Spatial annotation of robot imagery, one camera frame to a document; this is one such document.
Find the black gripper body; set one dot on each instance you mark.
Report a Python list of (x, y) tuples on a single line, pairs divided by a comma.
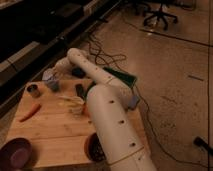
[(78, 72)]

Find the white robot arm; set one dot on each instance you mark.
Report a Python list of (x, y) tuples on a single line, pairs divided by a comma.
[(107, 102)]

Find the dark rectangular block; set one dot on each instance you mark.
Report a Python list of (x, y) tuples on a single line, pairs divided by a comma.
[(80, 90)]

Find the small dark can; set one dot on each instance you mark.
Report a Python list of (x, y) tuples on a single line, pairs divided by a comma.
[(33, 90)]

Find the orange carrot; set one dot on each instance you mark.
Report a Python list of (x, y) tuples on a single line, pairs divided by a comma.
[(32, 111)]

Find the dark shelf unit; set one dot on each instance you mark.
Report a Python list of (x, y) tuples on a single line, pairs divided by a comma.
[(33, 32)]

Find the black office chair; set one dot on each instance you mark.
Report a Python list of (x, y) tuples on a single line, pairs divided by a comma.
[(161, 15)]

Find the purple bowl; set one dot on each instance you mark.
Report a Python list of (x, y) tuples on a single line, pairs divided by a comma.
[(15, 154)]

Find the black object on floor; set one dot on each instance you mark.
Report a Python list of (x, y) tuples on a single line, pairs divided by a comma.
[(201, 143)]

